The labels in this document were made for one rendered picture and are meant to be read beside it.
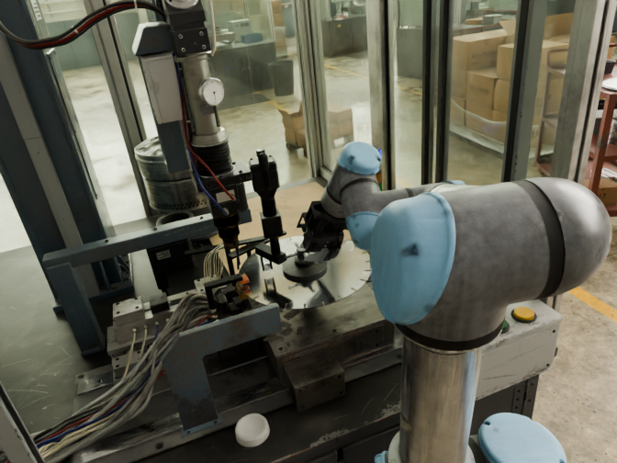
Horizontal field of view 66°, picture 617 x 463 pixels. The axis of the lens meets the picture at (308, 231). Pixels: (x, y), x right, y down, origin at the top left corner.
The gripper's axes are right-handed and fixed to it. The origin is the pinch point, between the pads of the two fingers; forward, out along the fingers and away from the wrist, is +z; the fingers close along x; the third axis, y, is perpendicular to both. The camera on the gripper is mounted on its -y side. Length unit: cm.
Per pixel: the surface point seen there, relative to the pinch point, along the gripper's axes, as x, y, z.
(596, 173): -67, -201, 50
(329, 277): 5.0, -1.3, 1.1
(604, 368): 29, -142, 65
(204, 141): -14.5, 27.3, -24.0
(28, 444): 26, 62, 12
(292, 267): -0.9, 5.4, 4.8
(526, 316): 28.1, -34.0, -15.2
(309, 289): 7.5, 4.4, 1.1
